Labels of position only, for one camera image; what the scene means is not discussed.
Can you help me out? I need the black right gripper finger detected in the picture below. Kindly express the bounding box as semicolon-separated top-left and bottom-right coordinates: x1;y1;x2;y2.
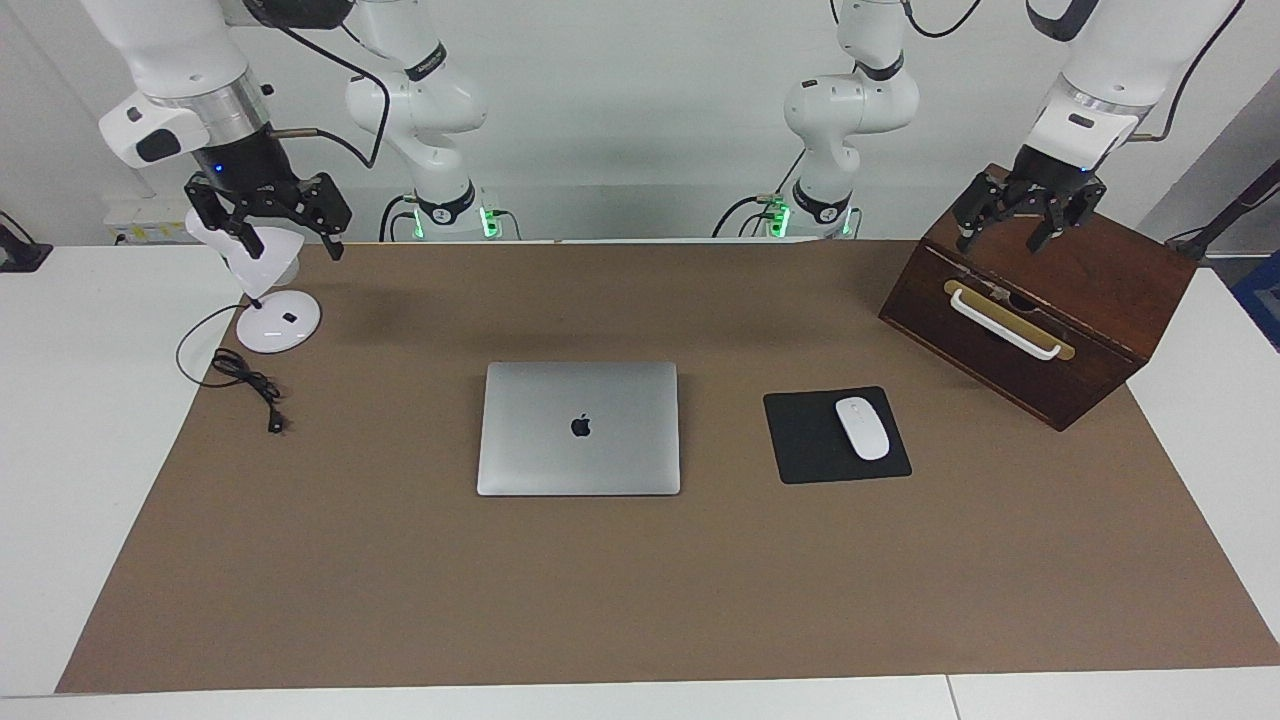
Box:
294;173;354;264
186;194;267;262

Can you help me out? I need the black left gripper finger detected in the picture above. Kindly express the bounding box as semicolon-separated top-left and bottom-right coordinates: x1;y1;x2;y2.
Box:
1024;190;1103;254
950;170;1014;254

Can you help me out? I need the silver grey laptop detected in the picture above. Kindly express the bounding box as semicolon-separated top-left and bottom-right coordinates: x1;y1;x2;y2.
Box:
476;361;683;498

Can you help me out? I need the brown wooden box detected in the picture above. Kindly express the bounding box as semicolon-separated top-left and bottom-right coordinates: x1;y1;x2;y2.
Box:
878;163;1199;432

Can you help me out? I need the white desk lamp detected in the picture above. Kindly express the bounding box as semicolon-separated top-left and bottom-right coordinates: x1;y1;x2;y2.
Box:
184;205;323;355

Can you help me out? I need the black slanted stand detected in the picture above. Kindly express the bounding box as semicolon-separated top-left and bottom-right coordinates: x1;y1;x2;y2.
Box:
1165;160;1280;263

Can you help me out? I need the blue object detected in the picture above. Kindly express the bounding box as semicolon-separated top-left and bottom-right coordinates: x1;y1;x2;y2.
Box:
1232;250;1280;351

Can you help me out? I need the white computer mouse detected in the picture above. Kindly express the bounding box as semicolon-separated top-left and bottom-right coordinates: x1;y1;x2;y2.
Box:
835;397;891;462

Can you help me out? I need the black mouse pad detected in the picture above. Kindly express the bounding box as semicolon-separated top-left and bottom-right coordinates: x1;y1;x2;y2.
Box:
763;386;913;486

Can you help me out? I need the brown table mat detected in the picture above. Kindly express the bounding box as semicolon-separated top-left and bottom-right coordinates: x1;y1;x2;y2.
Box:
55;240;1280;694

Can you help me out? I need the white wall power strip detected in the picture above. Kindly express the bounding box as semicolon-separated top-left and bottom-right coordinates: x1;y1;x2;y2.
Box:
105;195;196;246

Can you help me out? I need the white box handle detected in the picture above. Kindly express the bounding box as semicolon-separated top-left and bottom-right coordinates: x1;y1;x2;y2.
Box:
948;288;1063;361

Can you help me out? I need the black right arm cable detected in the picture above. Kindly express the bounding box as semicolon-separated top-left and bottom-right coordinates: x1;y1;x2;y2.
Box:
250;0;392;169

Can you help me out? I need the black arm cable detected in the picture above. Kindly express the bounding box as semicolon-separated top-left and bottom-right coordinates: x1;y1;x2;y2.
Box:
250;0;392;169
1128;0;1248;143

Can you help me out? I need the brass handle plate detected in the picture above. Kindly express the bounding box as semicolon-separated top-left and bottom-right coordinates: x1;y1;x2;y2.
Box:
943;279;1077;362

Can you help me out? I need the black lamp power cable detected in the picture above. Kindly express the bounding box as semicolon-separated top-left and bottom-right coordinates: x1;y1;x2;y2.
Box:
176;303;289;435

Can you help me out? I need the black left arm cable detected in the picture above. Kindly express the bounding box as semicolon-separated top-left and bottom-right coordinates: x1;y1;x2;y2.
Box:
1128;0;1248;143

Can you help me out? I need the black table clamp mount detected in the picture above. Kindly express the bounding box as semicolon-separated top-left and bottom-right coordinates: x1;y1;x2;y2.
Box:
0;212;53;273

